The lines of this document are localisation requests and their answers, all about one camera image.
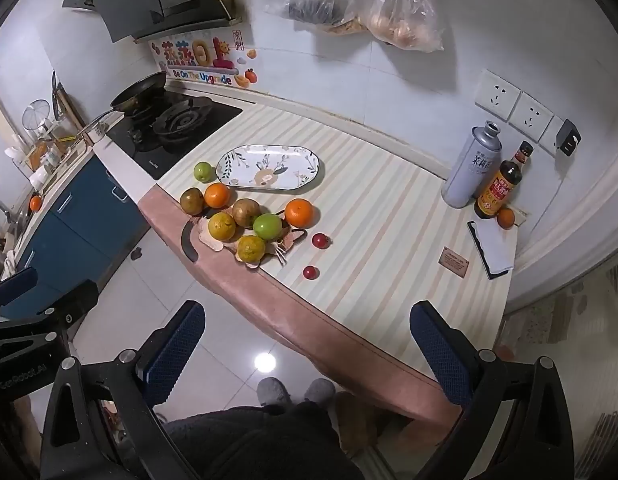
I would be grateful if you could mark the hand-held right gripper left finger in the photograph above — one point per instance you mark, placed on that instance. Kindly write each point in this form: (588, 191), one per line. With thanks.
(174, 355)

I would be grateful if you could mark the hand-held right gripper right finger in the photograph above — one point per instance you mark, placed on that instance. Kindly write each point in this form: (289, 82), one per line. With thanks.
(439, 355)

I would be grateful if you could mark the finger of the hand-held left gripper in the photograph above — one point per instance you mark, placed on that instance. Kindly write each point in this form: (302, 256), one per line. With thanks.
(16, 282)
(69, 302)

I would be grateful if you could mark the yellow-green orange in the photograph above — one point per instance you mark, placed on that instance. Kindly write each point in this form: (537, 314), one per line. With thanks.
(221, 226)
(251, 249)

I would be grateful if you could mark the brown round fruit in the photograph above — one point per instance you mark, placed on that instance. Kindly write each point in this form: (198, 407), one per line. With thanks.
(246, 212)
(192, 201)

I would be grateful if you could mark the large green fruit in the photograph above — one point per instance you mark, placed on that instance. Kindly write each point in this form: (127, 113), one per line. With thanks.
(267, 225)

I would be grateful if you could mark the bright orange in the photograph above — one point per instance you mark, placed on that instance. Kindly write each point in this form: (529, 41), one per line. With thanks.
(300, 212)
(218, 195)

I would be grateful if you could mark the small green fruit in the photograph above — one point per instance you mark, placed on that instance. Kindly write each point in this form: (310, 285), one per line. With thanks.
(204, 172)

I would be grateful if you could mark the floral oval ceramic plate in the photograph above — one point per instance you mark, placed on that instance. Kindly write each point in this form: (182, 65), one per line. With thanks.
(269, 167)

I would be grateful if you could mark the small orange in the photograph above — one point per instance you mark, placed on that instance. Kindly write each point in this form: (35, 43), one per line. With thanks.
(35, 203)
(507, 219)

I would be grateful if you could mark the blue kitchen cabinet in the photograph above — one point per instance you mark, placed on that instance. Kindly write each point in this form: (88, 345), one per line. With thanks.
(84, 220)

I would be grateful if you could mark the brown card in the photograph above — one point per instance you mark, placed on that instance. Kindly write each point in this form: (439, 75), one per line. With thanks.
(454, 261)

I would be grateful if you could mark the grey slipper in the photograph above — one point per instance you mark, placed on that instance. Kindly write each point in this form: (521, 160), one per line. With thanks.
(320, 390)
(273, 391)

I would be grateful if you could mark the cat-shaped mat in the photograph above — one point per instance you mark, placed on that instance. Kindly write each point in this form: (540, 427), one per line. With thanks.
(210, 244)

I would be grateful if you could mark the person's dark clothing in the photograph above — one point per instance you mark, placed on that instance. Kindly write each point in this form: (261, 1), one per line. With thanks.
(259, 445)

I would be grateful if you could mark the dish rack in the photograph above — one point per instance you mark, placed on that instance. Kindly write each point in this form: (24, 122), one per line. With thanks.
(44, 157)

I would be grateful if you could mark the red cherry tomato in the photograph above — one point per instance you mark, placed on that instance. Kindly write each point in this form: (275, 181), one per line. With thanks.
(310, 272)
(320, 240)

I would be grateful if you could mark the striped tablecloth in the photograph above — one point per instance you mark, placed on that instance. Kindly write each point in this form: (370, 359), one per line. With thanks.
(389, 210)

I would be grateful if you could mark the metal strainer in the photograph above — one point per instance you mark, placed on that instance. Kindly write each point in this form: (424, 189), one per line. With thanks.
(37, 116)

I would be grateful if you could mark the dark sauce bottle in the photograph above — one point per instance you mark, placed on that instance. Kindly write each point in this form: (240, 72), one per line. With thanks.
(499, 185)

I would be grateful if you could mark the grey metal bottle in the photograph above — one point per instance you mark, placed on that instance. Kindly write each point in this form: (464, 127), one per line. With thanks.
(471, 170)

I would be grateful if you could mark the black gas stove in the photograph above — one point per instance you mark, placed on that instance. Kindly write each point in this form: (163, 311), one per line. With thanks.
(189, 120)

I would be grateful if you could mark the black frying pan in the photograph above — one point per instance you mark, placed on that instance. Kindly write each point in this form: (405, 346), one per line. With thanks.
(139, 92)

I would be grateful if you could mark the black charger plug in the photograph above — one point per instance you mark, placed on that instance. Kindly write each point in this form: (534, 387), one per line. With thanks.
(569, 137)

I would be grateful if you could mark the range hood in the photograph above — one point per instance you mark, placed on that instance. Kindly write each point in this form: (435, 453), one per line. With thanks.
(139, 0)

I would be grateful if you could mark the plastic bag with onions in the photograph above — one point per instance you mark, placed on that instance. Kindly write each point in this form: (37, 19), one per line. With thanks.
(399, 15)

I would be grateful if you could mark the white wall socket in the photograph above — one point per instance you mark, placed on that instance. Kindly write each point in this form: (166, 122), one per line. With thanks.
(530, 112)
(498, 92)
(550, 135)

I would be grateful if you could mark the colourful wall sticker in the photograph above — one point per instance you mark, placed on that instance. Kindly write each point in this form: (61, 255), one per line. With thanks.
(199, 57)

